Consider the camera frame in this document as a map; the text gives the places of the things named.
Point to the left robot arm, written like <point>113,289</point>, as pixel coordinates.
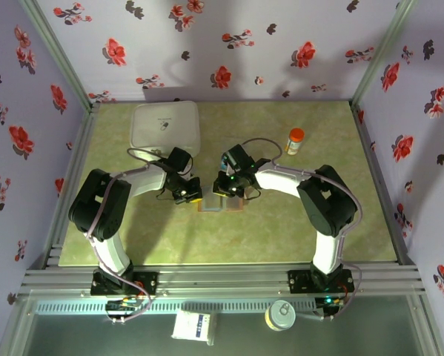
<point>147,181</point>

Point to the white zip medicine pouch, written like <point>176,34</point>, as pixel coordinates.
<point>162,126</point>

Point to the orange cap pill bottle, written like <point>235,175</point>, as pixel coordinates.
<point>294,144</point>

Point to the small control circuit board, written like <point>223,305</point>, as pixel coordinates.
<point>121,306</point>
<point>329,302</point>

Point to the white box with blue print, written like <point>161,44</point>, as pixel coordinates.
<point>192,326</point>

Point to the tin can with pull tab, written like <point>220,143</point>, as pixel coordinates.
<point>279,315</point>

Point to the aluminium wide rail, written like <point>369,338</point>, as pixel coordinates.
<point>221,282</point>

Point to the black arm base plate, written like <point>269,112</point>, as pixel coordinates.
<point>147,283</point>
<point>299,282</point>

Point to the aluminium side rail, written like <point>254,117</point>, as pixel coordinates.
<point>381,185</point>
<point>81,148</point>

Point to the aluminium corner post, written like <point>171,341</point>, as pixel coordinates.
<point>61,55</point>
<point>379,55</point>

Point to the aluminium lower frame bar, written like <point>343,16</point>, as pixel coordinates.
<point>16,326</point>
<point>431,326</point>

